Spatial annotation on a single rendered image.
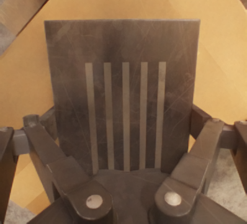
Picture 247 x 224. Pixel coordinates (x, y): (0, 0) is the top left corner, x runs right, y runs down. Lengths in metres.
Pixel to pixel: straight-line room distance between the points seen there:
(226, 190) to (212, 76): 1.57
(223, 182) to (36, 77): 1.63
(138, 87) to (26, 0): 1.01
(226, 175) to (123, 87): 1.59
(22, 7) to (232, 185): 1.91
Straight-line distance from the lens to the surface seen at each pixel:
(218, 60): 0.28
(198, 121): 0.17
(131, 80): 0.16
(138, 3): 0.25
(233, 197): 1.88
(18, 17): 1.13
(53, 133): 0.17
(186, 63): 0.16
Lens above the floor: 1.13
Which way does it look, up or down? 74 degrees down
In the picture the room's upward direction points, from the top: 174 degrees clockwise
